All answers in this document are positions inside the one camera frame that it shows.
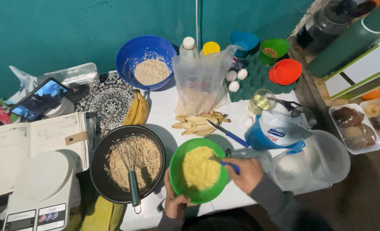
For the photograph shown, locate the dark green bottle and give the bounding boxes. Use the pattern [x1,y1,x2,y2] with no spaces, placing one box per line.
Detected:
[307,3,380,78]

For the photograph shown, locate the pile of banana peels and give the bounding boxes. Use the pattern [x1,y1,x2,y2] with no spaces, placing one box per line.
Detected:
[172,111,232,137]

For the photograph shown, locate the white milk bag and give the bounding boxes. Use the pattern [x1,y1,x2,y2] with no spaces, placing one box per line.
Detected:
[258,105,318,147]

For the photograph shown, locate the large blue plastic bowl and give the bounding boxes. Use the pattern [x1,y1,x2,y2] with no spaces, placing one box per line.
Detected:
[115,35,177,92]

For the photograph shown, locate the blue-handled fork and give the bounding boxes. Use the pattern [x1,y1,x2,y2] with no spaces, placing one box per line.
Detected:
[208,155,241,175]

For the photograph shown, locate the crumpled clear plastic bag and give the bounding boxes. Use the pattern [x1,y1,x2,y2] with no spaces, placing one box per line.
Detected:
[4,65,39,106]

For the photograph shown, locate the oat mix in pan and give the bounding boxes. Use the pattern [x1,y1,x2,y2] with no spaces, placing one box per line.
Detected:
[104,136,162,192]

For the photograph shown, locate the person's right hand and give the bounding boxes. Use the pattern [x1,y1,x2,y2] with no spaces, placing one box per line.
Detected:
[221,157,265,195]

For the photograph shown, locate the white kitchen scale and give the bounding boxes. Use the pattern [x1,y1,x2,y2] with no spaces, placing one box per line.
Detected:
[0,150,81,231]

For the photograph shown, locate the white cable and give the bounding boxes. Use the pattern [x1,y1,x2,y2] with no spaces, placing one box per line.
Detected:
[194,0,200,49]

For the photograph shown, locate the clear plastic container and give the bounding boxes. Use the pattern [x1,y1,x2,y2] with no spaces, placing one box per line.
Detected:
[269,150,313,194]

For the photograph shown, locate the black smartphone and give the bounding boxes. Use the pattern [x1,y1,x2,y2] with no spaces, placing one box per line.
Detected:
[10,77,70,121]

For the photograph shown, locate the black scissors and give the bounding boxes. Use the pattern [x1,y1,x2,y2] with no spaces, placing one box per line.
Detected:
[275,98,303,118]

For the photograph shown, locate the teal-handled wire whisk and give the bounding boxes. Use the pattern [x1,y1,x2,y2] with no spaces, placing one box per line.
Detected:
[117,137,142,214]

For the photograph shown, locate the red packet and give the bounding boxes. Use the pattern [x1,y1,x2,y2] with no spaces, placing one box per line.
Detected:
[0,103,13,125]

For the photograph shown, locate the blue plastic pitcher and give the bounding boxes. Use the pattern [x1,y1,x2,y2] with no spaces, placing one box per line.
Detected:
[244,114,306,154]

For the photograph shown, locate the wooden stick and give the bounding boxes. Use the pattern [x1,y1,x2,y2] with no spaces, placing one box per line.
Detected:
[99,111,115,139]

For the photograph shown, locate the black and white patterned mat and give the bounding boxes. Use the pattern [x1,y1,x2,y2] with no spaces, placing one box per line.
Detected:
[65,71,136,133]

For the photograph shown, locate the small orange plastic bowl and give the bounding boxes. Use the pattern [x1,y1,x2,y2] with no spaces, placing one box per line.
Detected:
[268,58,303,86]

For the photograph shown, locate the open recipe notebook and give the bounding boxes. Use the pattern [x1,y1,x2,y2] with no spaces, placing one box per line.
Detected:
[0,111,90,201]

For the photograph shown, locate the white round stand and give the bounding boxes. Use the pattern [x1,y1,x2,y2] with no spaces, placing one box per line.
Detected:
[43,97,76,119]

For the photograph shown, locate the orange fruit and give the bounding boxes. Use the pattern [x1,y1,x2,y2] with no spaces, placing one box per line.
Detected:
[360,85,380,101]

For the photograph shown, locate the yellow green cloth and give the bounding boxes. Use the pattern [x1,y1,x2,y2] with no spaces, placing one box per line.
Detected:
[80,195,127,231]

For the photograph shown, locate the white and green box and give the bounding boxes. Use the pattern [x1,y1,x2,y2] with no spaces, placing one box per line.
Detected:
[324,39,380,101]

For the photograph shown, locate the aluminium foil tray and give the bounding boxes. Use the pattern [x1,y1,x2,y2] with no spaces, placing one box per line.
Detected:
[37,62,101,88]

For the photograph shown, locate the clear plastic bag of oats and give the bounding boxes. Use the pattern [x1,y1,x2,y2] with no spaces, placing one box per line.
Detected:
[172,44,241,117]

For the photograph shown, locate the black round pan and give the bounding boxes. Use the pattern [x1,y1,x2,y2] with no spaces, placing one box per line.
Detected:
[89,125,167,205]

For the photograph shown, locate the dark blender jar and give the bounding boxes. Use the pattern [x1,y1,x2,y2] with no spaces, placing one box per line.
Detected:
[296,0,360,54]

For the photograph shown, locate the yellow mashed banana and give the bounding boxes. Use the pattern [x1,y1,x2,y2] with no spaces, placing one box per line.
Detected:
[182,146,222,192]

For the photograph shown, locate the large green plastic bowl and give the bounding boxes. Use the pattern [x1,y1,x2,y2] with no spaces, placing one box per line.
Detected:
[169,138,230,205]

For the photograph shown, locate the green egg carton tray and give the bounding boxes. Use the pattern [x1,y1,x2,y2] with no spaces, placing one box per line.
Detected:
[226,52,297,103]

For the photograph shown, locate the small blue plastic bowl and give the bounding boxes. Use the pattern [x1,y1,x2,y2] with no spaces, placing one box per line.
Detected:
[229,30,260,58]

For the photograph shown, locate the clear plastic lid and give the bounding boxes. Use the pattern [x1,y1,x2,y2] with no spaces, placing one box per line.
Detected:
[303,129,351,184]

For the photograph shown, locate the person's left hand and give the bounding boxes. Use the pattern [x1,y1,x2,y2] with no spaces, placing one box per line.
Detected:
[163,168,199,221]

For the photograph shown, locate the small green plastic bowl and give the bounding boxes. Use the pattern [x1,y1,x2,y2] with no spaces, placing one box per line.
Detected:
[259,38,290,66]

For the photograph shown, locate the oats in blue bowl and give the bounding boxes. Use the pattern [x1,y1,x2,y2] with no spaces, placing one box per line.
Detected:
[134,58,171,86]

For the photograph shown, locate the blue-handled knife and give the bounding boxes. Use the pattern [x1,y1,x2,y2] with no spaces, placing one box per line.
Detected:
[206,119,250,149]

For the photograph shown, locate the glass of yellow oil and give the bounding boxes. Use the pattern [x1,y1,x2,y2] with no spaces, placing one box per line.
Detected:
[248,89,276,115]

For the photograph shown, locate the clear bottle with white cap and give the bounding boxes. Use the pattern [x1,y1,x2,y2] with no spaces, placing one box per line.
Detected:
[179,36,200,61]

